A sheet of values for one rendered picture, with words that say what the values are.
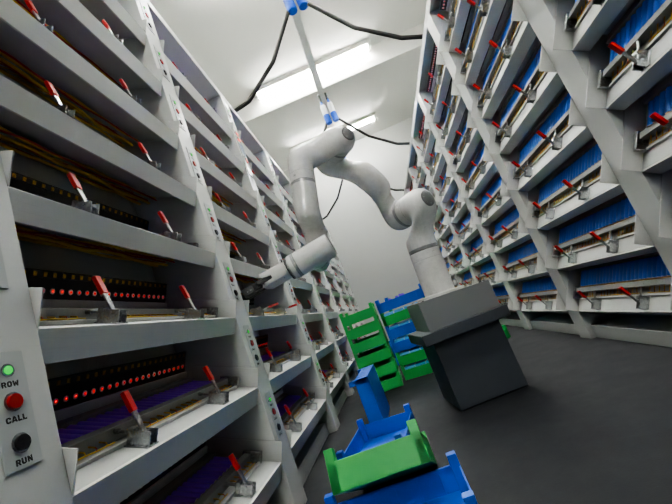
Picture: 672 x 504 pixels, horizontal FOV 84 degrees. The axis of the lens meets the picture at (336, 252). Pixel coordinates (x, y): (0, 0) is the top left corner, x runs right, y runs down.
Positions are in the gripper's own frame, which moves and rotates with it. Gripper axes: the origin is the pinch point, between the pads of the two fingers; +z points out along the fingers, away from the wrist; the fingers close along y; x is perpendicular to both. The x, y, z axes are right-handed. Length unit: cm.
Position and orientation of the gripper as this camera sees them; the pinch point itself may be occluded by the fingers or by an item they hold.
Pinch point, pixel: (251, 291)
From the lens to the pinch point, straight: 130.6
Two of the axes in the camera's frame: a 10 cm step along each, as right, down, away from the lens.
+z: -8.6, 5.1, 0.5
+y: -1.4, -1.5, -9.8
